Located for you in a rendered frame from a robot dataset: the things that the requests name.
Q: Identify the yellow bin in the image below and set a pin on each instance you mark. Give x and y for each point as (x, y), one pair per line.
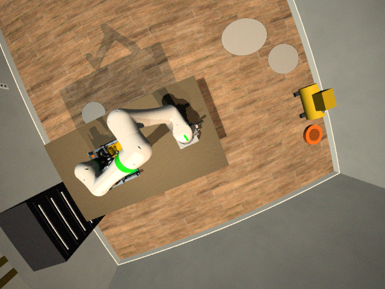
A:
(115, 147)

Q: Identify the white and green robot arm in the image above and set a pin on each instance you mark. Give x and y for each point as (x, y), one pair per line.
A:
(136, 149)

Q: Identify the grey shelf rack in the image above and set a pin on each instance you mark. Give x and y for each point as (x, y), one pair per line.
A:
(127, 177)

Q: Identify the dark grey tool case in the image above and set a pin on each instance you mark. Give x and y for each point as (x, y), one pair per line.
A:
(96, 154)

